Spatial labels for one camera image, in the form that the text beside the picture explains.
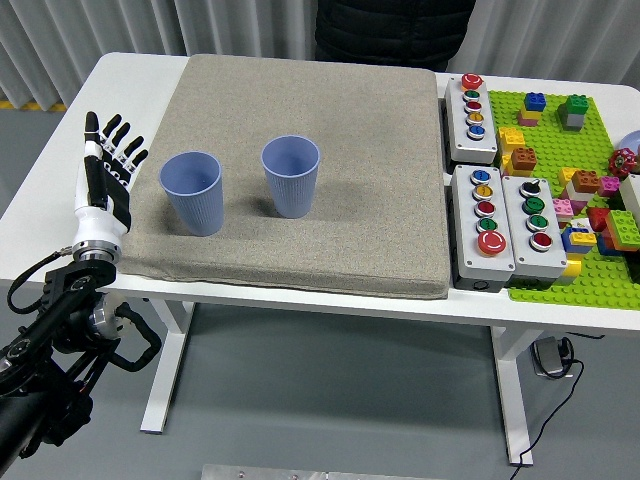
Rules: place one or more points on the grey selector switch control box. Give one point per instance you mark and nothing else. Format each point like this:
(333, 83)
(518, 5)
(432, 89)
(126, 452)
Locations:
(520, 235)

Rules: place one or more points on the large green toy brick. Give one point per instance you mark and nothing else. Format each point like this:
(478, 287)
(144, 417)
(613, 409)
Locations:
(624, 229)

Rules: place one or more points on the white box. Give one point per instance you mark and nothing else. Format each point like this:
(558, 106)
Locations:
(632, 200)

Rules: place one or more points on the pink toy brick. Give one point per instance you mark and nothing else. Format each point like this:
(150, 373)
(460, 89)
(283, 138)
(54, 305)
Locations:
(563, 207)
(526, 119)

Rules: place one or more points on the white pleated curtain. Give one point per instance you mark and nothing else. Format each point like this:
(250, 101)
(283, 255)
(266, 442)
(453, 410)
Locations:
(100, 25)

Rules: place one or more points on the red toy brick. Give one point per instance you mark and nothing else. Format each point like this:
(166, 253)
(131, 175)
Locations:
(597, 219)

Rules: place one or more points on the blue and yellow toy brick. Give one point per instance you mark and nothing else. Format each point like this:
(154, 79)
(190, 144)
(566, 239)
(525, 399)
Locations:
(579, 240)

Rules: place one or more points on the grey power adapter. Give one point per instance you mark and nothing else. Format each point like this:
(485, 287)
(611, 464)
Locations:
(549, 357)

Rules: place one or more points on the blue ribbed cup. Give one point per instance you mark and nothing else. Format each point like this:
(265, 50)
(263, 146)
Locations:
(197, 205)
(290, 190)

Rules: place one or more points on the magenta toy brick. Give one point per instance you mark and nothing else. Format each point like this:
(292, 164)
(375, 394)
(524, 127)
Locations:
(609, 186)

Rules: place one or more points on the white table leg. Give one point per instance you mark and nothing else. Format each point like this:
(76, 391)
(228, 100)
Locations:
(510, 400)
(167, 370)

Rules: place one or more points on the lavender plate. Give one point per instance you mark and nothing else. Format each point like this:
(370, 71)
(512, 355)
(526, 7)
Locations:
(632, 142)

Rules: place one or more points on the grey five-button control box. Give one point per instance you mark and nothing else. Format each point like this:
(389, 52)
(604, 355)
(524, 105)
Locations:
(467, 240)
(462, 130)

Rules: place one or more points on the person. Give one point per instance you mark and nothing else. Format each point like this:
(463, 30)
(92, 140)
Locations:
(390, 30)

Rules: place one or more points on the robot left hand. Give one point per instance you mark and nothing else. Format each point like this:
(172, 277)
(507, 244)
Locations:
(97, 220)

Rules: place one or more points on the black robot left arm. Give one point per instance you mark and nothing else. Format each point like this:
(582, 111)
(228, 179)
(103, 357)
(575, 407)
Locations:
(60, 310)

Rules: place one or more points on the brown toy brick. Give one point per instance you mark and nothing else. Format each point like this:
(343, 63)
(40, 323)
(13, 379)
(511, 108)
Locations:
(586, 181)
(523, 160)

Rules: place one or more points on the grey-brown mat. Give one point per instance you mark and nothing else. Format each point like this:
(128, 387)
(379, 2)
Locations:
(350, 175)

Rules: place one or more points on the grey toy brick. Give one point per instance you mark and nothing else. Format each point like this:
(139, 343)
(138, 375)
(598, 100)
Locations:
(575, 122)

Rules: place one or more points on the green brick baseplate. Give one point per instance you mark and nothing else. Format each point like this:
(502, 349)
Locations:
(550, 150)

